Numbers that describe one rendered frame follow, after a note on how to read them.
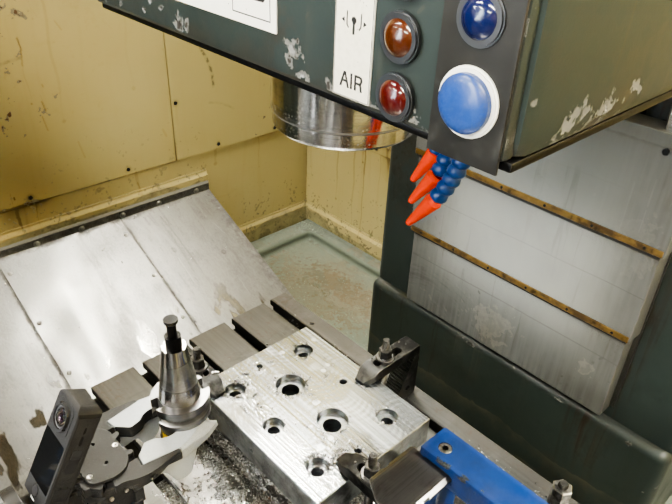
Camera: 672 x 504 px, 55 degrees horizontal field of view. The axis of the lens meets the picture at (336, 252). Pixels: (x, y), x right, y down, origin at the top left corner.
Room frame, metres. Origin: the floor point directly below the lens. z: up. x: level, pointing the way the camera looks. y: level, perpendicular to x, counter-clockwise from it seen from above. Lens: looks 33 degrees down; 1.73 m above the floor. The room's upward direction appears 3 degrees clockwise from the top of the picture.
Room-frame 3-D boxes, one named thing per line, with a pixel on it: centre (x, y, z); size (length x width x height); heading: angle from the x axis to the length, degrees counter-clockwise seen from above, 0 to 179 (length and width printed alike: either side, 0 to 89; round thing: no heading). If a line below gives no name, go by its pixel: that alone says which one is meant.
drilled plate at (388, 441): (0.72, 0.03, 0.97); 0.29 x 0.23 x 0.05; 44
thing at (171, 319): (0.50, 0.16, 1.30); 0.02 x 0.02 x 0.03
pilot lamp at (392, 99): (0.34, -0.03, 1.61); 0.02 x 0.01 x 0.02; 44
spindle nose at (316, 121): (0.67, 0.00, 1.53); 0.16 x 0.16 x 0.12
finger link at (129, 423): (0.51, 0.20, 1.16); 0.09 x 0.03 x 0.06; 148
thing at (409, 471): (0.40, -0.08, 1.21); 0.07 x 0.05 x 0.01; 134
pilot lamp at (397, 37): (0.34, -0.03, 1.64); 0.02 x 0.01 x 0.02; 44
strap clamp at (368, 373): (0.81, -0.09, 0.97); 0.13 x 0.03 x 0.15; 134
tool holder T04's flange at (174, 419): (0.50, 0.16, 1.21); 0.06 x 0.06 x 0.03
